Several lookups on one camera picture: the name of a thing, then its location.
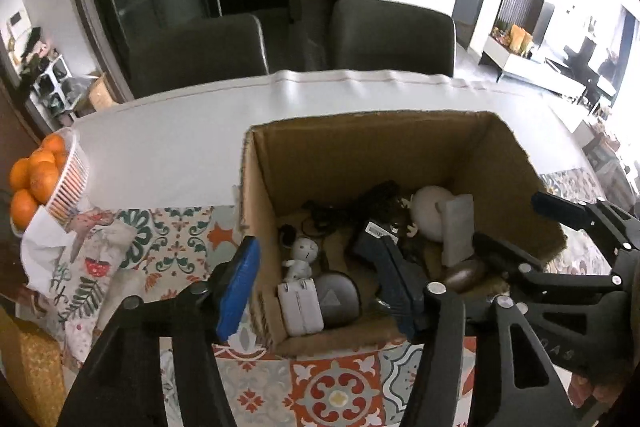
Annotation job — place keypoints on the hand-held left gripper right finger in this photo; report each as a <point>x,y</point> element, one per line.
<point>407,294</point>

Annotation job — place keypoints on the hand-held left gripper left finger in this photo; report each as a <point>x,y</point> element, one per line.
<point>240,292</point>

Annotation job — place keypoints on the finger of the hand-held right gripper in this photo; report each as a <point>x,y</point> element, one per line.
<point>560,209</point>
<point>505,257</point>

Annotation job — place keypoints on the white charger plug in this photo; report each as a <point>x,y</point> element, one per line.
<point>300,312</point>

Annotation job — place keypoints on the grey case with triangle mark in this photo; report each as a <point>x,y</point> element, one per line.
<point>335,299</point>

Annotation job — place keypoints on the brown cardboard box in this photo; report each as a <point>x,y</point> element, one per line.
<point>360,157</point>

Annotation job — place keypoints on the person's right hand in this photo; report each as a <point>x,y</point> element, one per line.
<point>590,392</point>

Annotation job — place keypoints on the white rectangular block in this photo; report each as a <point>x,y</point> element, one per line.
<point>457,232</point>

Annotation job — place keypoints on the black adapter with label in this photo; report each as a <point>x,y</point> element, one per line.
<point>367,247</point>

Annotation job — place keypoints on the brown patterned furniture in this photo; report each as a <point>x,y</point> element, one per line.
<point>610,157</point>

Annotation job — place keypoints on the white small figurine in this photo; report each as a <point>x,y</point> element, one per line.
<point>302,254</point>

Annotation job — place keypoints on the white round figurine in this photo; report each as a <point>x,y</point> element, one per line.
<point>430,212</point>

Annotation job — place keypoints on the colourful patterned table mat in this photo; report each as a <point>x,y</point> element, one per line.
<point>340,387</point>

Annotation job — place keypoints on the white low console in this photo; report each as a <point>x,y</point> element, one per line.
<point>530,67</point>

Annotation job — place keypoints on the black piano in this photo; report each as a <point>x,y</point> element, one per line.
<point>587,62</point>

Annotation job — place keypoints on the white printed cloth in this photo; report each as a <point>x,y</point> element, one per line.
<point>85,267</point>

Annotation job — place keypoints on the white table cover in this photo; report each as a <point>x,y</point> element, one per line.
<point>175,147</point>

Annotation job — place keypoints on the yellow boxes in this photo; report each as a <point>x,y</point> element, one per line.
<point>520,39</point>

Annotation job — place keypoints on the white fruit basket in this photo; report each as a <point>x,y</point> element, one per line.
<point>70,187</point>

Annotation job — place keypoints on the orange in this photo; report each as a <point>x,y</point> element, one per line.
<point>20,174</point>
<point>25,209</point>
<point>44,181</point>
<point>52,144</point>
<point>61,161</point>

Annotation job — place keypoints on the yellow woven mat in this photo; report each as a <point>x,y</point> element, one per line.
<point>30,367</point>

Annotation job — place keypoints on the dark grey dining chair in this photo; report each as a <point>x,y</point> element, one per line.
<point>390,37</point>
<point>200,57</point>

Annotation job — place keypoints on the small cardboard box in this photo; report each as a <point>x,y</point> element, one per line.
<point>102,94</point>

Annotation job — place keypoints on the white shoe rack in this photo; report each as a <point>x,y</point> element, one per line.
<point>50,87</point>

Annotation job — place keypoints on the wall intercom panel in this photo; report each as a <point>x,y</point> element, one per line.
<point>16,19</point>

